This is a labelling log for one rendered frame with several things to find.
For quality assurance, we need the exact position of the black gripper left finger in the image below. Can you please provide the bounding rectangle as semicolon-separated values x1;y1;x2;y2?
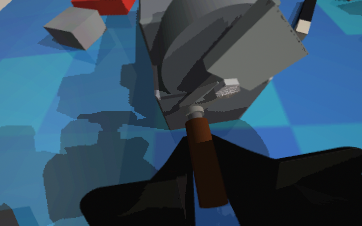
79;136;196;226

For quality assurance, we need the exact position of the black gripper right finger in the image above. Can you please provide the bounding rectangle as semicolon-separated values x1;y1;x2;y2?
211;134;362;226

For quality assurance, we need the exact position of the red rectangular block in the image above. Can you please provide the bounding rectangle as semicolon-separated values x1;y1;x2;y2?
71;0;135;16

